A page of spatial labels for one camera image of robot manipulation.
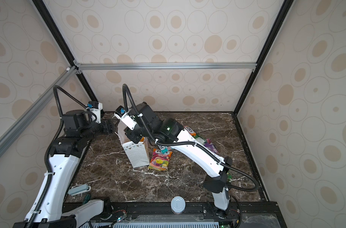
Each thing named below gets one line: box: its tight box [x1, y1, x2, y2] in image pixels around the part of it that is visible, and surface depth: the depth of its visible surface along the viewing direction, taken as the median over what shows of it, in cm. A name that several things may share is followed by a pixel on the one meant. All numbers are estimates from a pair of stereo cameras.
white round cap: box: [170, 195, 186, 215], surface depth 73 cm
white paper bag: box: [117, 120, 150, 169], surface depth 79 cm
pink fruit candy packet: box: [148, 148, 173, 171], surface depth 91 cm
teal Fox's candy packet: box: [154, 144, 170, 155], surface depth 96 cm
